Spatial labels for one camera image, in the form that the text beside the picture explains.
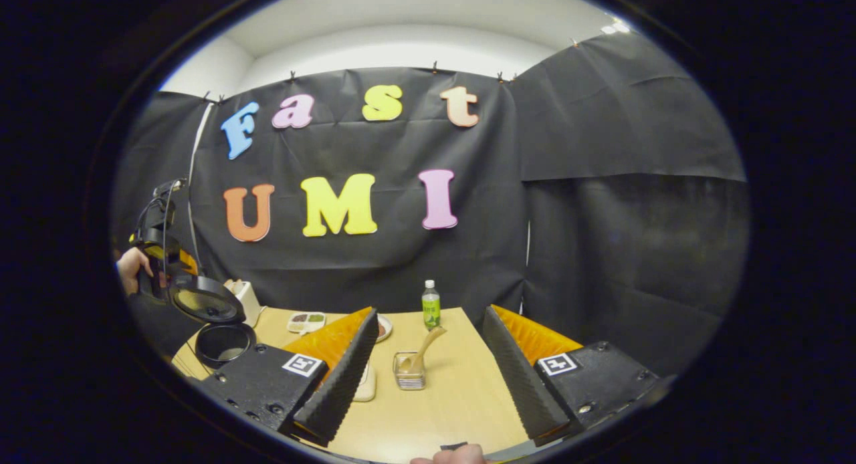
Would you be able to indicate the wooden spoon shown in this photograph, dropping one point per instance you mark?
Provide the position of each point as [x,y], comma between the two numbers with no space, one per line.
[428,347]

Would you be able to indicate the clear rice container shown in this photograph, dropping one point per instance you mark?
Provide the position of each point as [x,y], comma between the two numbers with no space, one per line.
[366,384]

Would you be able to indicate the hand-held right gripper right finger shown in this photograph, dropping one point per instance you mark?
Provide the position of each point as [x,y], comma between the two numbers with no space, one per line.
[525,390]

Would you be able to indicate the green drink bottle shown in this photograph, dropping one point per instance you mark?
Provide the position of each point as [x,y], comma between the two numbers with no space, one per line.
[431,310]

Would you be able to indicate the clear square chopstick holder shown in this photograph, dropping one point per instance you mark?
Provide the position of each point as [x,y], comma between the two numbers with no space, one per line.
[409,382]

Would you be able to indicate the small ceiling light panel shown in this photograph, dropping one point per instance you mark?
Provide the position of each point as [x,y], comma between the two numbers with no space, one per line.
[615,27]

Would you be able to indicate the white divided grain dish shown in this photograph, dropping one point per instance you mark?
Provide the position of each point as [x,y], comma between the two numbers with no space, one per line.
[306,320]

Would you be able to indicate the black backdrop cloth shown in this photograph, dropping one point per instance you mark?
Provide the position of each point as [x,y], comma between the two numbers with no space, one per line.
[602,250]

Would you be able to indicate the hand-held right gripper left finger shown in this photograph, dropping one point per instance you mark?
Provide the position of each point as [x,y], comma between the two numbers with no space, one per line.
[341,384]

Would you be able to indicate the white utensil holder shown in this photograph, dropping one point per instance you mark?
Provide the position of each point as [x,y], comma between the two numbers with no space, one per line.
[249,300]

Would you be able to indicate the white round plate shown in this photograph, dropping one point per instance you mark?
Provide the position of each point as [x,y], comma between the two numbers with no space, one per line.
[384,329]

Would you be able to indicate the dark grey rice cooker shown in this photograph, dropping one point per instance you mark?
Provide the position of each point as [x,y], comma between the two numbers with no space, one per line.
[207,303]

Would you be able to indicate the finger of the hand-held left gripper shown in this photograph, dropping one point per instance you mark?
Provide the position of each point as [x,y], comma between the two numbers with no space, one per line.
[187,263]

